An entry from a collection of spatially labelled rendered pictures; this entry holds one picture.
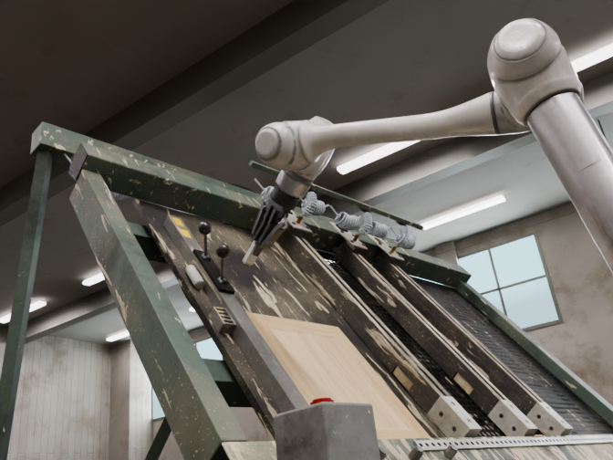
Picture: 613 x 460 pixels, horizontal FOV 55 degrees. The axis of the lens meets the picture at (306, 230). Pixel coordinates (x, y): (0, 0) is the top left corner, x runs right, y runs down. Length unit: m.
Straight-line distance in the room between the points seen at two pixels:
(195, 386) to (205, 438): 0.11
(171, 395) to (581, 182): 0.87
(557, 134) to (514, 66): 0.15
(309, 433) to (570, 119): 0.71
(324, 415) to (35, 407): 11.48
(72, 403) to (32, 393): 0.85
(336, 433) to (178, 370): 0.44
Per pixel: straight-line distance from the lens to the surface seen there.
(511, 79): 1.21
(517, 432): 2.04
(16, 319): 2.29
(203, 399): 1.20
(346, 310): 2.03
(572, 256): 9.13
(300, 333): 1.72
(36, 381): 12.40
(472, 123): 1.42
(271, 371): 1.42
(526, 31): 1.21
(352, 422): 0.98
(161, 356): 1.33
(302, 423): 0.98
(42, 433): 12.35
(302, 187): 1.55
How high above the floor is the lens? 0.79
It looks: 25 degrees up
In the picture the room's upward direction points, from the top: 7 degrees counter-clockwise
